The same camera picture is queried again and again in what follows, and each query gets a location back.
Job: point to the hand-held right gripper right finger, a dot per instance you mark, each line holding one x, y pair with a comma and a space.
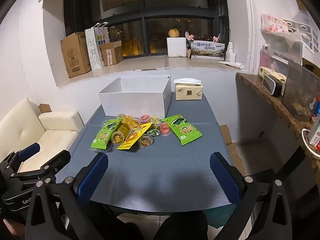
225, 177

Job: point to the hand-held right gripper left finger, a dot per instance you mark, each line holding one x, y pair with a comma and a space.
92, 172

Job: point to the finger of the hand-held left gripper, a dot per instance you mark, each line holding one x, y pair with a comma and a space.
50, 165
28, 150

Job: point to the green pea snack packet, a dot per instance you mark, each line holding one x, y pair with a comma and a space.
105, 135
185, 130

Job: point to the yellow snack packet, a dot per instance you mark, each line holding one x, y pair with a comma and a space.
131, 140

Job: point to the cluster of jelly cups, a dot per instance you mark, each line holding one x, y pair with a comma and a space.
145, 140

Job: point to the small green candy packet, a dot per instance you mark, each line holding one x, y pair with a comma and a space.
153, 130

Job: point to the white cardboard box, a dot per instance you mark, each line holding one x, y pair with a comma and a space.
135, 102

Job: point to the cream sofa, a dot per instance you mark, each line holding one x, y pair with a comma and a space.
55, 140

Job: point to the flat cardboard piece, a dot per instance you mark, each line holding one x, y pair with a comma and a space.
44, 108

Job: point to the person's right leg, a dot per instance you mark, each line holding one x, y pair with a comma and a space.
182, 226

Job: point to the person's leg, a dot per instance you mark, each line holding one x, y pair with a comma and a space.
125, 231
182, 226

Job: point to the person's left leg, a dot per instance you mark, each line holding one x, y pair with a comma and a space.
125, 231

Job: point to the brown stone counter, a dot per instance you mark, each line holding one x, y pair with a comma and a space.
275, 105

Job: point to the white round rack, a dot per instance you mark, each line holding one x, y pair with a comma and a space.
306, 142

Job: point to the yellow tissue pack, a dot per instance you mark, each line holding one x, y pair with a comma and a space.
188, 92

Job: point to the white drink carton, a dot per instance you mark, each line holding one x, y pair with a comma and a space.
315, 133

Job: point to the black desk clock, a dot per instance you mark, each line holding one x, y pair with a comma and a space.
271, 85

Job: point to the large brown cardboard box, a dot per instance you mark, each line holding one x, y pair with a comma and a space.
75, 55

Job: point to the rolled white paper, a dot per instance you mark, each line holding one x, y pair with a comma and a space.
232, 65

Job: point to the pale yellow tissue box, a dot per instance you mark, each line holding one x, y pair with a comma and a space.
277, 76

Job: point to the clear plastic container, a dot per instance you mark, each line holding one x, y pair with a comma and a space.
302, 92

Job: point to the small brown cardboard box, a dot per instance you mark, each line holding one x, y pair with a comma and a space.
112, 53

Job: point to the polka dot paper bag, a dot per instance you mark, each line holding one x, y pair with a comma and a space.
96, 47

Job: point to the white plastic bottle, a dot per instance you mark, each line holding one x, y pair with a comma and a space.
230, 53

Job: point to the pink bottle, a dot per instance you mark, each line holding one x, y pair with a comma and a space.
265, 57

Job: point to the long printed gift box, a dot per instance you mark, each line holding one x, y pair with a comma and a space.
207, 50

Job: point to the white foam box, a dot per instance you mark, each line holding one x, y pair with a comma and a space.
176, 47

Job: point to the pink hand fan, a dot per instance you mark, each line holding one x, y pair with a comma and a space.
189, 36
216, 38

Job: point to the yellow pomelo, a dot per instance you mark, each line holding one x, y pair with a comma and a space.
173, 33

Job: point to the floral pouch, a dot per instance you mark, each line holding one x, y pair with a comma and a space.
275, 23

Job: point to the white storage drawers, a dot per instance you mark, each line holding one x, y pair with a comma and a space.
306, 33

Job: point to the dark window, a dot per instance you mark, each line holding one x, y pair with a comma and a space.
143, 5

